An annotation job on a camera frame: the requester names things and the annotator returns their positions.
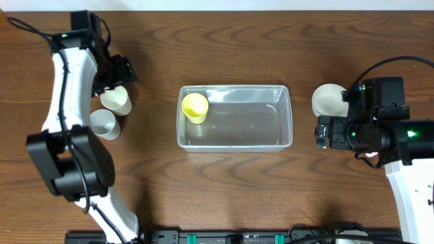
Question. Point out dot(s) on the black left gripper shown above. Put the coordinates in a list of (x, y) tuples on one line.
[(126, 73)]

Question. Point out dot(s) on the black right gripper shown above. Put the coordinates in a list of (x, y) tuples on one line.
[(341, 137)]

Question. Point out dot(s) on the white plastic cup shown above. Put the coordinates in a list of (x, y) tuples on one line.
[(117, 100)]

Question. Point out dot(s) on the grey plastic bowl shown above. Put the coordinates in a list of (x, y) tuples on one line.
[(327, 101)]

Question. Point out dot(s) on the grey plastic cup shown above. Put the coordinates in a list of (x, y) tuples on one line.
[(104, 124)]

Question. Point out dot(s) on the yellow plastic cup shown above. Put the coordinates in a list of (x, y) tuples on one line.
[(195, 107)]

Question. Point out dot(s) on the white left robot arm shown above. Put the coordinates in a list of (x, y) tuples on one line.
[(69, 156)]

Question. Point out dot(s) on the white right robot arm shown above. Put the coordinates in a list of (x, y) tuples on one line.
[(378, 121)]

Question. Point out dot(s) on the clear plastic storage box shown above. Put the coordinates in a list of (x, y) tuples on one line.
[(241, 118)]

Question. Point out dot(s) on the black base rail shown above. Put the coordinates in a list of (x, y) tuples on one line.
[(342, 232)]

